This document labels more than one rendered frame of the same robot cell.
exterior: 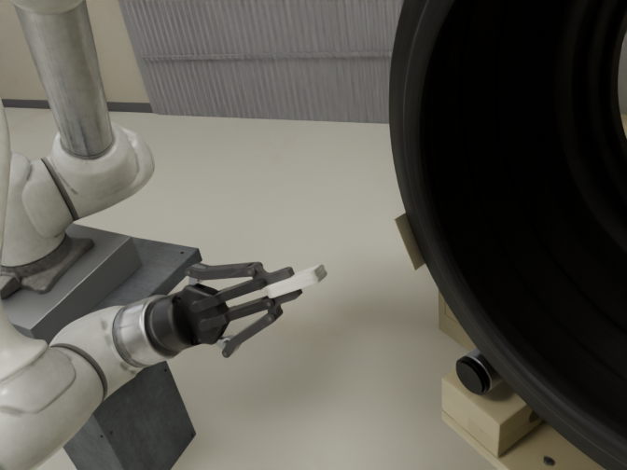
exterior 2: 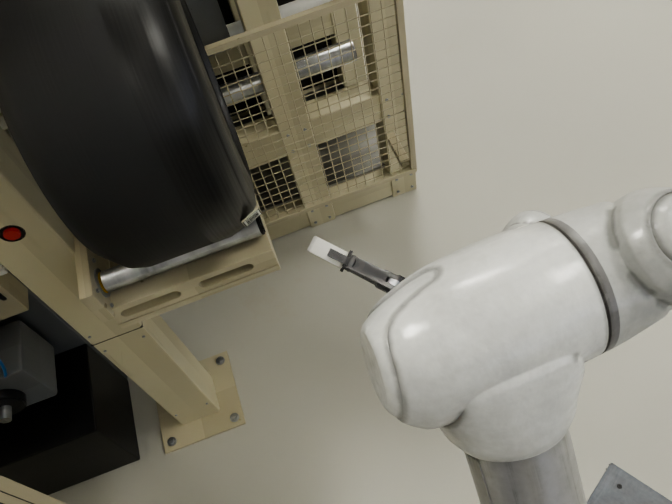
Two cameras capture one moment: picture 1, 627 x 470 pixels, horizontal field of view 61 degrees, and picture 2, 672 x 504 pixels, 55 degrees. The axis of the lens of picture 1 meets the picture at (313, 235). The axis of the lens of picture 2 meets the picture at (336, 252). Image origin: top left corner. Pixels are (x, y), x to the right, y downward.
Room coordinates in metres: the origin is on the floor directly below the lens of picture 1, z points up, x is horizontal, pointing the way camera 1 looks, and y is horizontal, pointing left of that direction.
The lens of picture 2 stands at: (1.10, 0.29, 1.92)
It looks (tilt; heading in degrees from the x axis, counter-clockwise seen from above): 56 degrees down; 203
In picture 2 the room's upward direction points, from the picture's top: 16 degrees counter-clockwise
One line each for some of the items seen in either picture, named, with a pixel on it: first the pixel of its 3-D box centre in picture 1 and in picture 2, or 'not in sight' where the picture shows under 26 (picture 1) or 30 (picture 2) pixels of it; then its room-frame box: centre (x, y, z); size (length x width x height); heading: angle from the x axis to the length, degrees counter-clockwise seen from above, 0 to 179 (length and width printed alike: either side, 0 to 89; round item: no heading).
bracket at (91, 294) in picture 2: not in sight; (88, 233); (0.44, -0.52, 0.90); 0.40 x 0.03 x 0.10; 28
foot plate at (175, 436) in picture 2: not in sight; (196, 400); (0.49, -0.58, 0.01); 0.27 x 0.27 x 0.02; 28
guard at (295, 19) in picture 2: not in sight; (259, 144); (-0.04, -0.32, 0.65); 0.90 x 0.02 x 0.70; 118
